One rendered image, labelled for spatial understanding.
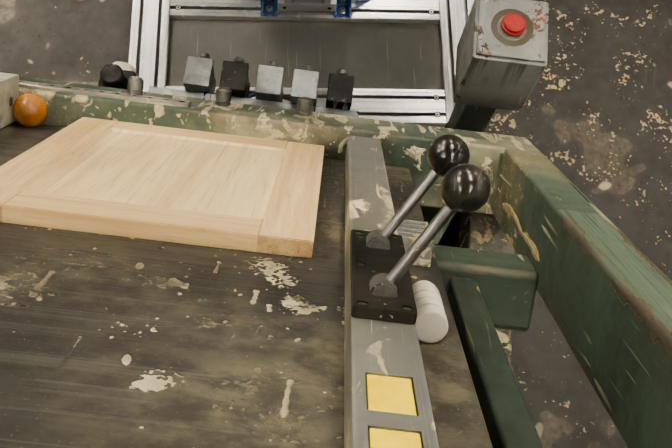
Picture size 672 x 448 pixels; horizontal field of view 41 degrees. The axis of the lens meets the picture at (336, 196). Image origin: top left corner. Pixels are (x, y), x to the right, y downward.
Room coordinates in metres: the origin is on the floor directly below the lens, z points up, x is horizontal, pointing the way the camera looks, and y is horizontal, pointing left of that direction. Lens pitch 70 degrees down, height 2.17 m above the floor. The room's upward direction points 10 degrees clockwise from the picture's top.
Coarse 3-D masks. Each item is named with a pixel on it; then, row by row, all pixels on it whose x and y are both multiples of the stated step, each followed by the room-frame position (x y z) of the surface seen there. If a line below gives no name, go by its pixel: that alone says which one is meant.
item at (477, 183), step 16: (448, 176) 0.26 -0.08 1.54; (464, 176) 0.26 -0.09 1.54; (480, 176) 0.27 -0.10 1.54; (448, 192) 0.25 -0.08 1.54; (464, 192) 0.25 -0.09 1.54; (480, 192) 0.25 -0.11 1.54; (448, 208) 0.24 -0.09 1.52; (464, 208) 0.24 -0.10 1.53; (432, 224) 0.23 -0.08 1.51; (416, 240) 0.22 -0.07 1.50; (416, 256) 0.21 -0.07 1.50; (400, 272) 0.20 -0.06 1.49; (384, 288) 0.18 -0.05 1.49
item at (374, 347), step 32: (352, 160) 0.47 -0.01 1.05; (352, 192) 0.37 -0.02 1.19; (384, 192) 0.38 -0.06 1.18; (352, 224) 0.29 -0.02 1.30; (384, 224) 0.30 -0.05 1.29; (352, 320) 0.15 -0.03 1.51; (352, 352) 0.12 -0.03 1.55; (384, 352) 0.12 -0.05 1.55; (416, 352) 0.13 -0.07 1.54; (352, 384) 0.09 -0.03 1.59; (416, 384) 0.10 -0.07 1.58; (352, 416) 0.07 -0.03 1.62; (384, 416) 0.07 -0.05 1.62; (416, 416) 0.07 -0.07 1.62
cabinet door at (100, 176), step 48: (48, 144) 0.41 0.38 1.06; (96, 144) 0.44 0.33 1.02; (144, 144) 0.46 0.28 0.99; (192, 144) 0.49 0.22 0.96; (240, 144) 0.51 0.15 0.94; (288, 144) 0.53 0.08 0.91; (0, 192) 0.28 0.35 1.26; (48, 192) 0.29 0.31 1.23; (96, 192) 0.31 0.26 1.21; (144, 192) 0.32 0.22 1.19; (192, 192) 0.34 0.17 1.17; (240, 192) 0.36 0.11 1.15; (288, 192) 0.37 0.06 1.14; (192, 240) 0.25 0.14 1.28; (240, 240) 0.26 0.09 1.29; (288, 240) 0.27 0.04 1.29
